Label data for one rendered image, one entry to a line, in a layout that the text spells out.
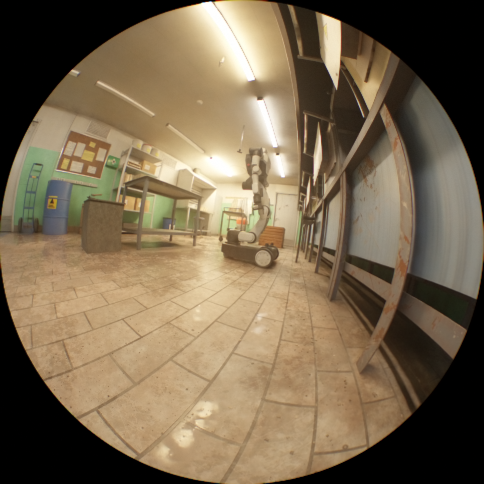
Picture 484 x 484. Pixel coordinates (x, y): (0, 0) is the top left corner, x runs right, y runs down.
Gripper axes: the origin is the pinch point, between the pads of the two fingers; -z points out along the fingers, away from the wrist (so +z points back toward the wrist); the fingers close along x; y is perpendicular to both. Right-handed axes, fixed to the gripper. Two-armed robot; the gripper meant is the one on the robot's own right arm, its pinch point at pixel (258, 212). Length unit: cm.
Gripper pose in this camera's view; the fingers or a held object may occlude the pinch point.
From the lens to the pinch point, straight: 162.0
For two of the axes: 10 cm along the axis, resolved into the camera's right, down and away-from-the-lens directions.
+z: -0.6, -10.0, 0.0
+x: 9.3, -0.6, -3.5
